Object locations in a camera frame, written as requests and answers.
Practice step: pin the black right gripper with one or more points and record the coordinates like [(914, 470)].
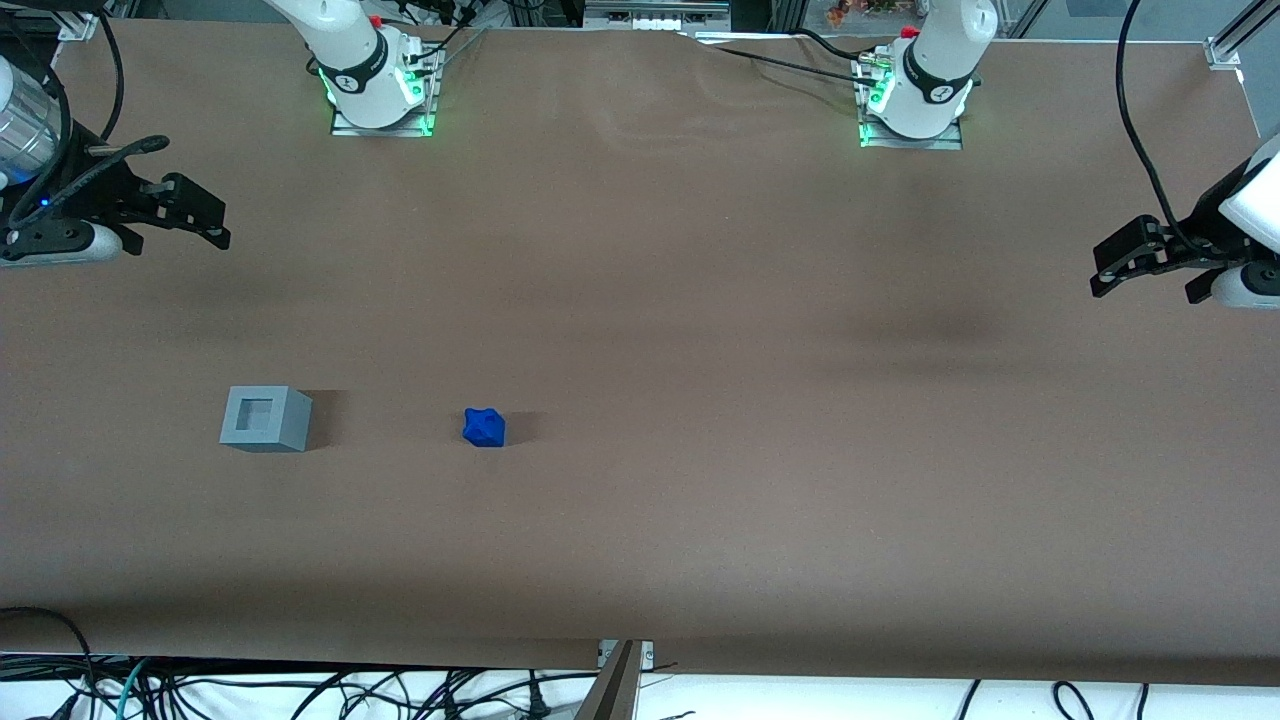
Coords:
[(88, 195)]

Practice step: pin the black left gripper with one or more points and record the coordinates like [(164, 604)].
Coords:
[(1203, 243)]

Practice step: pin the blue faceted part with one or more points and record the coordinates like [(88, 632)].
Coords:
[(484, 427)]

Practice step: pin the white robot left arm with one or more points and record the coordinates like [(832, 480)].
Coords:
[(935, 70)]

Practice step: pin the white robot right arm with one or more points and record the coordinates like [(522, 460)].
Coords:
[(350, 60)]

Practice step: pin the grey hollow cube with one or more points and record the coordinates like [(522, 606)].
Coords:
[(295, 425)]

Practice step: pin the brown table cover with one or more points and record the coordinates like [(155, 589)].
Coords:
[(700, 400)]

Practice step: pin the white terminal block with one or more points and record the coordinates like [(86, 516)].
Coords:
[(650, 20)]

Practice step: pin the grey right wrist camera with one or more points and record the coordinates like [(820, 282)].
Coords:
[(95, 243)]

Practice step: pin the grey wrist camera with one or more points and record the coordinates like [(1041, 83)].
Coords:
[(1250, 288), (95, 243)]

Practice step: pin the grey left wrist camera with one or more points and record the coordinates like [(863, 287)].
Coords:
[(1250, 288)]

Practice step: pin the aluminium frame profile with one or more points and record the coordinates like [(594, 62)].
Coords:
[(1225, 52), (75, 25)]

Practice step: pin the metal table edge bracket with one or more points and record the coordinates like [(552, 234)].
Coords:
[(620, 690)]

